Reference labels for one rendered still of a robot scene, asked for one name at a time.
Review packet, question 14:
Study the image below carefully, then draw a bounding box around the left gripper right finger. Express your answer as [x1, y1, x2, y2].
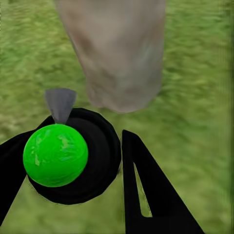
[121, 130, 204, 234]

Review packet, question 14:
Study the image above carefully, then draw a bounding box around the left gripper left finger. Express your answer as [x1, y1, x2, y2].
[0, 130, 34, 225]

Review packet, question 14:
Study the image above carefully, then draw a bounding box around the pesticide atomizer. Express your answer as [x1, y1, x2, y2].
[22, 88, 122, 205]

